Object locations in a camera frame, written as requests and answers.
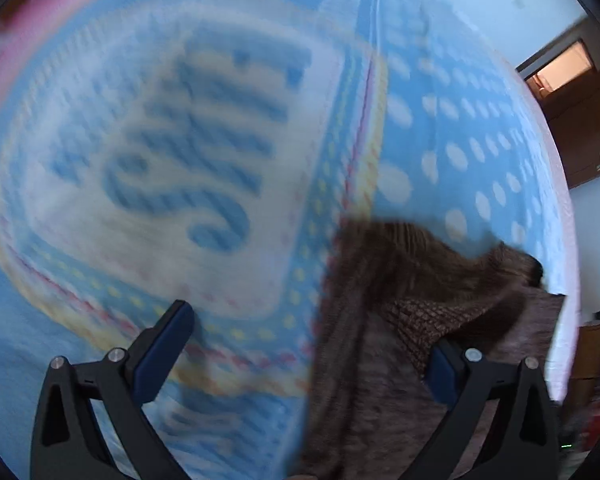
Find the red checkered cloth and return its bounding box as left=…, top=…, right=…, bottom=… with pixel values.
left=575, top=395, right=600, bottom=451

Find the brown knitted sweater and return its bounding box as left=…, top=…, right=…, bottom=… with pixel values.
left=297, top=220, right=566, bottom=480

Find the wooden cabinet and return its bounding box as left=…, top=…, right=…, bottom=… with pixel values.
left=570, top=320, right=600, bottom=386

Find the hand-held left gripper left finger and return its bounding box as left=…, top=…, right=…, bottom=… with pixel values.
left=30, top=300, right=196, bottom=480

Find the brown wooden door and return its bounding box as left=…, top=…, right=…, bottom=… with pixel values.
left=542, top=67, right=600, bottom=188

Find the brown door frame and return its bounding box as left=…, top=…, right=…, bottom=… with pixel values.
left=516, top=15, right=600, bottom=96

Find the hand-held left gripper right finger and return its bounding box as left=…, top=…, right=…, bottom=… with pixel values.
left=395, top=337, right=561, bottom=480

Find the printed blue pink bed sheet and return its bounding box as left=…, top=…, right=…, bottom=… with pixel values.
left=0, top=0, right=581, bottom=480

